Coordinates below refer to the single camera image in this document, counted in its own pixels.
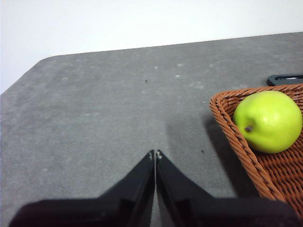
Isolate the brown woven wicker basket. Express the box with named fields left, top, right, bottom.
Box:
left=209, top=83, right=303, bottom=218

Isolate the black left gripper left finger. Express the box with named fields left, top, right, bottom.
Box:
left=9, top=149, right=156, bottom=227

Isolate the green apple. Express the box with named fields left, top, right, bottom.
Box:
left=233, top=90, right=303, bottom=154

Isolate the black flat tray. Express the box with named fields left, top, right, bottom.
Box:
left=267, top=74, right=303, bottom=87

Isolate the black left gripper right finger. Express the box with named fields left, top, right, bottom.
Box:
left=155, top=148, right=302, bottom=227

